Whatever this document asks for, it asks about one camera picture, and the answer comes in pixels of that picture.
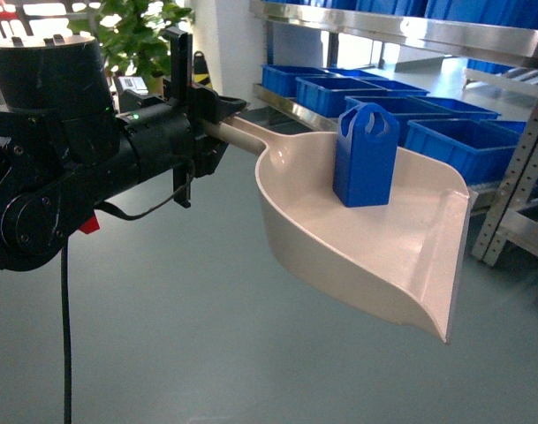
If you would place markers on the green potted plant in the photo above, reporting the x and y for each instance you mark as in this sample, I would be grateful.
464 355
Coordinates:
130 34

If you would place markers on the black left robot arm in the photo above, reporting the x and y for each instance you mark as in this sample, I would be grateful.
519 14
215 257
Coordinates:
65 152

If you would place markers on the yellow black traffic cone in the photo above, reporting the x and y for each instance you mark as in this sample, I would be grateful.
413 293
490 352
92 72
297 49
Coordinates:
200 70

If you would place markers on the beige plastic dustpan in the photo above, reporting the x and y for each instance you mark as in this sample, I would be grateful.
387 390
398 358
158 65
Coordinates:
399 262

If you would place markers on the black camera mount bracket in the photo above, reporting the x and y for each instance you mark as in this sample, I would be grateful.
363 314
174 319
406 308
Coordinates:
180 78

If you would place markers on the stainless steel shelf rack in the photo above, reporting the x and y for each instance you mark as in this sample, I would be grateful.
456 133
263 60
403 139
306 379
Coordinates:
513 209

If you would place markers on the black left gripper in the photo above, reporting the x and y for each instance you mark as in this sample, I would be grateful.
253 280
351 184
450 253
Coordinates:
205 106

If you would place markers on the blue plastic part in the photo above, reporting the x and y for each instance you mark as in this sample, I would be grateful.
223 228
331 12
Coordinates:
366 148

